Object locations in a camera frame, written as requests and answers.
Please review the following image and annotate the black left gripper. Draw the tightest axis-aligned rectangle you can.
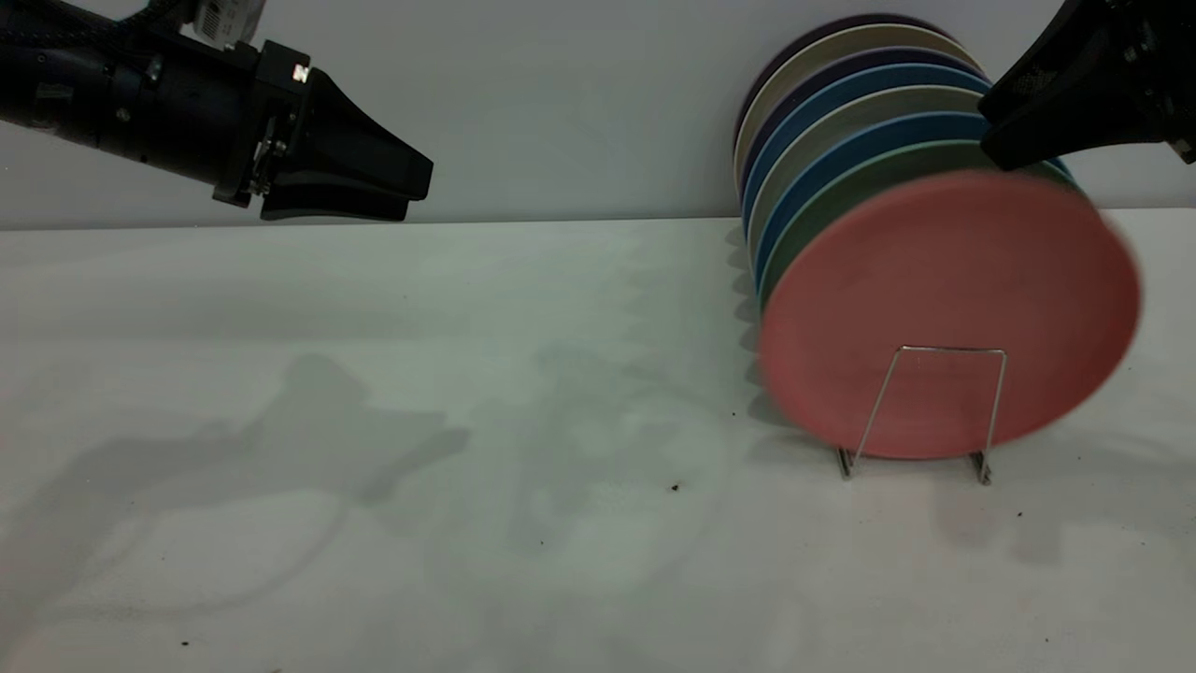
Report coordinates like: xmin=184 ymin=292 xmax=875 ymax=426
xmin=213 ymin=39 xmax=435 ymax=222

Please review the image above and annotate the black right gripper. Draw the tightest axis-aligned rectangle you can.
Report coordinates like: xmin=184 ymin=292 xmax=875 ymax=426
xmin=978 ymin=0 xmax=1196 ymax=171

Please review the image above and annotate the pink round plate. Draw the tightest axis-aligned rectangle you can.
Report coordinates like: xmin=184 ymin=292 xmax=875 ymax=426
xmin=759 ymin=171 xmax=1143 ymax=461

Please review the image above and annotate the blue round plate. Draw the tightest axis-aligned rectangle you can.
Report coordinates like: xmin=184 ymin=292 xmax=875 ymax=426
xmin=743 ymin=64 xmax=993 ymax=235
xmin=752 ymin=112 xmax=1074 ymax=281

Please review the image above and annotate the beige round plate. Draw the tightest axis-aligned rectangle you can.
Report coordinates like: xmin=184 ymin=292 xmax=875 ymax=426
xmin=733 ymin=25 xmax=982 ymax=179

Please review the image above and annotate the grey round plate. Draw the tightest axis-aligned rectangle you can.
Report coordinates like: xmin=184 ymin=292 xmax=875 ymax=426
xmin=747 ymin=86 xmax=993 ymax=263

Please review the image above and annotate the green round plate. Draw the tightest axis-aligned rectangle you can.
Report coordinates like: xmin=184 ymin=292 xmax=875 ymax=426
xmin=759 ymin=140 xmax=1089 ymax=309

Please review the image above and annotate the dark navy round plate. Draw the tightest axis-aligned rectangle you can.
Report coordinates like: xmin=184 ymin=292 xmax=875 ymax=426
xmin=738 ymin=47 xmax=984 ymax=188

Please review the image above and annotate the dark purple round plate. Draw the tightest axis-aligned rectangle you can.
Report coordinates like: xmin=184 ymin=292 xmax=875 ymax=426
xmin=733 ymin=13 xmax=954 ymax=141

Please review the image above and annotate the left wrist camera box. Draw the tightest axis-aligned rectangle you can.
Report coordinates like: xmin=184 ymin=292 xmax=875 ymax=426
xmin=192 ymin=0 xmax=268 ymax=48

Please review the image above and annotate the black braided cable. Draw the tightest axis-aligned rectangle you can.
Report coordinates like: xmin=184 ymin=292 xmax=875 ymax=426
xmin=0 ymin=0 xmax=192 ymax=50

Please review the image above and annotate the metal wire plate rack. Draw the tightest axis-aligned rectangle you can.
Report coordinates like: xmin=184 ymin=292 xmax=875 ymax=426
xmin=836 ymin=346 xmax=1010 ymax=485

